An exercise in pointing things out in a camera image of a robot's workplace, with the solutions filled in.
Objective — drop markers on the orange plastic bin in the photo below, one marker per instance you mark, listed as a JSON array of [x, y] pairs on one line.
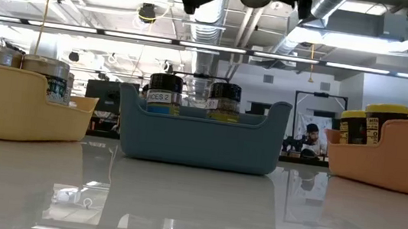
[[394, 167]]

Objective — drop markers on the yellow hanging pendant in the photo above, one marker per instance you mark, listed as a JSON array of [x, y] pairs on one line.
[[310, 79]]

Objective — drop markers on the yellow plastic bin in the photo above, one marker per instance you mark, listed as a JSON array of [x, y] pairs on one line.
[[15, 116]]

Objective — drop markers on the black-lid glass spice jar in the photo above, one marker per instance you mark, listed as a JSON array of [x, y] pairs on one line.
[[225, 97], [165, 87]]

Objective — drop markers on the black monitor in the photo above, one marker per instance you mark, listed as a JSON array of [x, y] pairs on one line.
[[111, 96]]

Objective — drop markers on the long ceiling light bar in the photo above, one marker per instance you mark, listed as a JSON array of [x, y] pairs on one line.
[[211, 47], [285, 57], [137, 37], [355, 68], [61, 26]]

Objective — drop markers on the white patterned cloth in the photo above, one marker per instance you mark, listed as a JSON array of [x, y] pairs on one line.
[[326, 122]]

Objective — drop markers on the small round ceiling camera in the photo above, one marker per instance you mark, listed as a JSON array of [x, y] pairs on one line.
[[73, 56]]

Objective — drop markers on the person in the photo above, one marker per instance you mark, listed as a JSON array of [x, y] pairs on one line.
[[313, 138]]

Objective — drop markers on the dark blue plastic bin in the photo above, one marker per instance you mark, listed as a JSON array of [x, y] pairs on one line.
[[200, 145]]

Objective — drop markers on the round black ceiling camera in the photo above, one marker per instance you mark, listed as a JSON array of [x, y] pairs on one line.
[[147, 12]]

